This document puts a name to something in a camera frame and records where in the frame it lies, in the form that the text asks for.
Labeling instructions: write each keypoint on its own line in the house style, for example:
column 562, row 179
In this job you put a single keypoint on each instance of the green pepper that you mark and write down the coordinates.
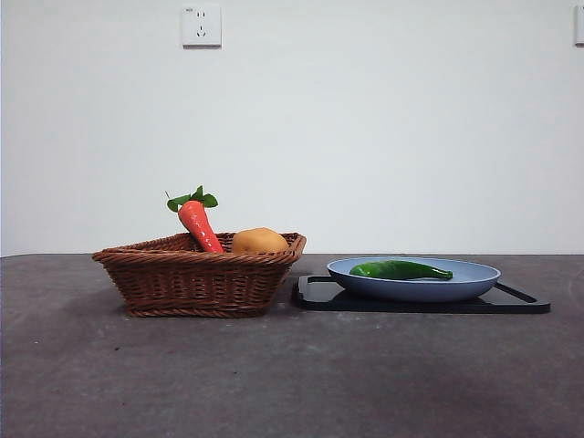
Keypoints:
column 397, row 270

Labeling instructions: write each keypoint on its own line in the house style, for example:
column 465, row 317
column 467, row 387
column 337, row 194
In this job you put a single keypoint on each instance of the blue round plate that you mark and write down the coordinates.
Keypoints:
column 410, row 289

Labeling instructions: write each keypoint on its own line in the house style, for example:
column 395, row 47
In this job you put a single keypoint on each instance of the black rectangular tray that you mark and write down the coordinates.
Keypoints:
column 319, row 301

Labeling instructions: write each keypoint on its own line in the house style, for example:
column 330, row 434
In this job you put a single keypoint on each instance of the orange toy carrot with leaves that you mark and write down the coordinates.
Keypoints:
column 197, row 223

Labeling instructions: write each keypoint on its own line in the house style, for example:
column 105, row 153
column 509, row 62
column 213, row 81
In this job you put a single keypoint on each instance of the brown wicker basket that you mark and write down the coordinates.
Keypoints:
column 191, row 283

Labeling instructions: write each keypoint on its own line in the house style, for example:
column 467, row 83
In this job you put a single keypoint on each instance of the white wall power socket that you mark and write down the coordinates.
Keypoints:
column 202, row 26

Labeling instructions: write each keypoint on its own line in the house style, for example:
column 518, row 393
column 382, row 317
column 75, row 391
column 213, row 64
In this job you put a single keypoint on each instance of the white wall switch plate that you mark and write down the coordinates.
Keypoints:
column 580, row 25

